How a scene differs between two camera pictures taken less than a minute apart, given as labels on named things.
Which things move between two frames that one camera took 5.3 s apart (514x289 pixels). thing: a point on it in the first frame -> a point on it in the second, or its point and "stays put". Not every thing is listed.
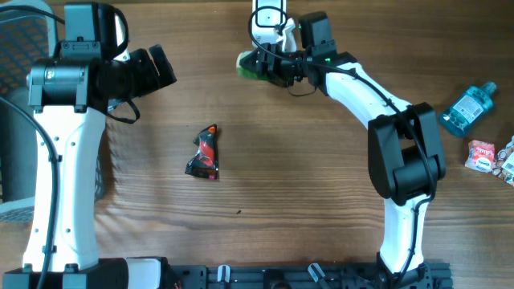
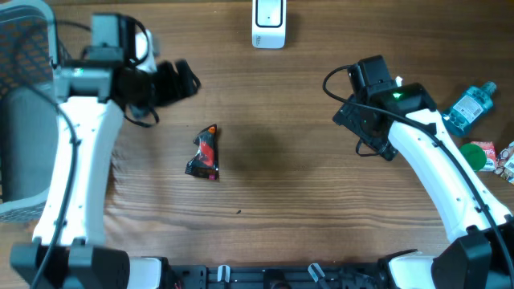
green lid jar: (246, 72) -> (475, 155)
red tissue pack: (481, 156) stays put
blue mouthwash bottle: (467, 108) stays put
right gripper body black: (286, 67) -> (354, 120)
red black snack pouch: (205, 162) stays put
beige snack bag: (504, 165) stays put
